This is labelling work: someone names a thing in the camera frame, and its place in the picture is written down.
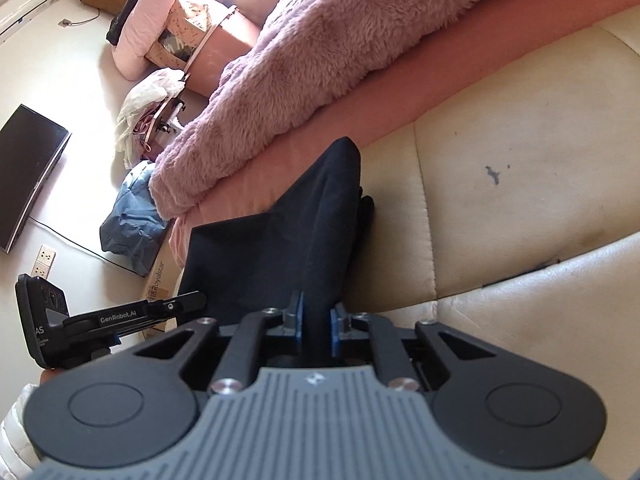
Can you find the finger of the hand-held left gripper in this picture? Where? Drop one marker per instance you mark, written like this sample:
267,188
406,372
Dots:
185,302
114,338

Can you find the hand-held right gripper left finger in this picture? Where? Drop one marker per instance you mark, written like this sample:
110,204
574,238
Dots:
299,325

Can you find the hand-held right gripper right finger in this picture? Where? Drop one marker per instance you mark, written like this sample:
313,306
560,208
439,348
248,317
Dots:
334,332

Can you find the black pants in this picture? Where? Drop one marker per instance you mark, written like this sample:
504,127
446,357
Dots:
280,250

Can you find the person's left forearm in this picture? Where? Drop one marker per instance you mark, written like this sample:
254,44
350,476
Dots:
15,425

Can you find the printed cardboard box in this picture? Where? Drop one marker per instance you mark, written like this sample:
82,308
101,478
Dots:
162,280

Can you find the blue cloth bag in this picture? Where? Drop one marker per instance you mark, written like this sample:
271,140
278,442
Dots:
132,220

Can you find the black flat screen television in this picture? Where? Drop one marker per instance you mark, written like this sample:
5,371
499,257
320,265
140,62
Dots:
27,170

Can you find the white plastic bag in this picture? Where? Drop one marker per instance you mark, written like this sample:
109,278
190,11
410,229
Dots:
145,100

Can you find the cream leather mattress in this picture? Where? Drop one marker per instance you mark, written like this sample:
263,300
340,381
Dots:
525,160

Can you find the pink furry blanket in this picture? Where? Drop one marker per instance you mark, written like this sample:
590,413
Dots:
325,60

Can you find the pink pillow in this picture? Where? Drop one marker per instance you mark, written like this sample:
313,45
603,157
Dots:
145,25

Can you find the salmon bed sheet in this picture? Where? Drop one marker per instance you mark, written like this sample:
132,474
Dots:
450,75

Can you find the black bag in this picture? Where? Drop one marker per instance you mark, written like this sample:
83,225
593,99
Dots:
122,20

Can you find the white air conditioner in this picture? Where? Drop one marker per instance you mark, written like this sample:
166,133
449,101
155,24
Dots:
20,12

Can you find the white wall sockets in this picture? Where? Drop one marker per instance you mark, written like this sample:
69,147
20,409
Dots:
45,260

